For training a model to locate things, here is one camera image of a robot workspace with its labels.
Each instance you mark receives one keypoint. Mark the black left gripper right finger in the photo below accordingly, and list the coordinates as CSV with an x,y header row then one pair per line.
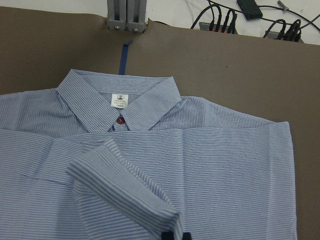
x,y
187,236

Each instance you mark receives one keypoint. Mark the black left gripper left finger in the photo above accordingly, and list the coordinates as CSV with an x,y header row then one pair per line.
x,y
167,235

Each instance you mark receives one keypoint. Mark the blue striped button shirt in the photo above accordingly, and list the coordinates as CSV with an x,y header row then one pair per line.
x,y
119,157

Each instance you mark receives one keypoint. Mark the black power adapter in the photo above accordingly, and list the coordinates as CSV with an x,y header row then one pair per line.
x,y
250,9

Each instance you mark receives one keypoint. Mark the grey aluminium frame post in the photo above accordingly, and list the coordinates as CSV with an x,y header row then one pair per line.
x,y
127,15

